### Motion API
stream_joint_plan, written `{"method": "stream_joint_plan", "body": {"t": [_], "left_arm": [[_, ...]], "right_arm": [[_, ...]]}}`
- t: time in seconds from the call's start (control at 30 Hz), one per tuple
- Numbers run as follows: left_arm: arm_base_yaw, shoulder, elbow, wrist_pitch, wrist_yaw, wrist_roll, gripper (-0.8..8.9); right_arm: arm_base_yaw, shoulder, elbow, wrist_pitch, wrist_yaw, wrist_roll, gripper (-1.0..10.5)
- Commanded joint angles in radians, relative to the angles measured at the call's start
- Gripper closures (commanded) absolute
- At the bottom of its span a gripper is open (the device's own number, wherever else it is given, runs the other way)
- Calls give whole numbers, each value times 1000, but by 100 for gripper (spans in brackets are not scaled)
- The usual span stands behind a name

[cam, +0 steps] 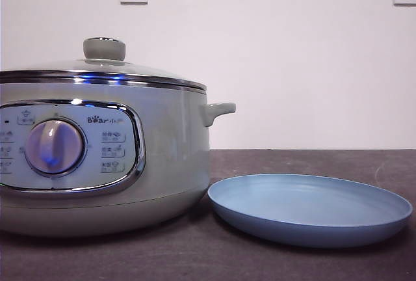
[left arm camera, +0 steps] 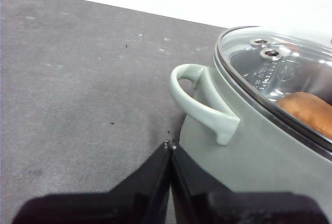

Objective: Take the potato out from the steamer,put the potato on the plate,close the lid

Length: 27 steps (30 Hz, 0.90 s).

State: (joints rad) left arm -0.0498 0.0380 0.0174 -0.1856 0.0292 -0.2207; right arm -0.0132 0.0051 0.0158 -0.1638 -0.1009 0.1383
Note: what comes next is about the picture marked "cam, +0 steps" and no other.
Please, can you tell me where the glass lid with grey knob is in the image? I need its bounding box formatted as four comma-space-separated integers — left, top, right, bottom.
0, 36, 207, 92

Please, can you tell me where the pale green electric steamer pot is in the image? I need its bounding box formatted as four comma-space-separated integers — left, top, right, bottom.
0, 81, 237, 237

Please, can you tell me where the blue round plate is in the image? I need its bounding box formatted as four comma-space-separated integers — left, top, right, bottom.
207, 172, 414, 249

